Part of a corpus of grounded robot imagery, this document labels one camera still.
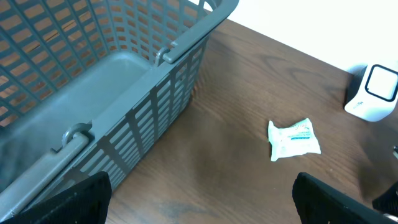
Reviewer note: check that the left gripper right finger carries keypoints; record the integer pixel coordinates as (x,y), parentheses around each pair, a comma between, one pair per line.
(317,202)

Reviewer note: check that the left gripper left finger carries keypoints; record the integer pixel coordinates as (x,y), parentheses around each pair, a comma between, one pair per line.
(84,203)

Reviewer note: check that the teal snack packet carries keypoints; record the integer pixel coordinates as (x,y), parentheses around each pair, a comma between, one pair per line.
(296,140)

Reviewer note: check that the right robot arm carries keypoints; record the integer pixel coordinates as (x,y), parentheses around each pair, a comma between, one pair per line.
(387,202)

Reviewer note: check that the white barcode scanner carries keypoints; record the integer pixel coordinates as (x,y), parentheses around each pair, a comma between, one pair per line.
(372,93)

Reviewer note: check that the grey plastic shopping basket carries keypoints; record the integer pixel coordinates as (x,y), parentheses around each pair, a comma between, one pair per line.
(90,86)

